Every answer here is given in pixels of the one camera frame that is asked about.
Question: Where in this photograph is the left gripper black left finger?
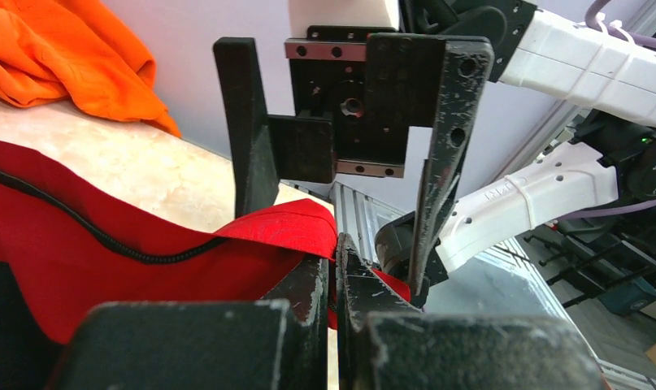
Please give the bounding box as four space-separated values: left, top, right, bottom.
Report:
49 255 328 389

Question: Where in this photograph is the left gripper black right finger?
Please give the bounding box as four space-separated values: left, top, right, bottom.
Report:
336 233 607 389

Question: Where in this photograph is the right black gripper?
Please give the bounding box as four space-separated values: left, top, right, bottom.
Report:
213 26 494 298

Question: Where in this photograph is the red jacket black lining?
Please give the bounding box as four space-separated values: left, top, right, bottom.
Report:
0 134 415 390

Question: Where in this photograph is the orange garment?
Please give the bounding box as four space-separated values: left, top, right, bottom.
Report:
0 1 181 137

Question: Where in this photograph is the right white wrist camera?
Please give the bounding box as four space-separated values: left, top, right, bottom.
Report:
288 0 400 38

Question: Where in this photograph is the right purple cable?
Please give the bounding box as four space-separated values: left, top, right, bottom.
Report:
557 0 656 222

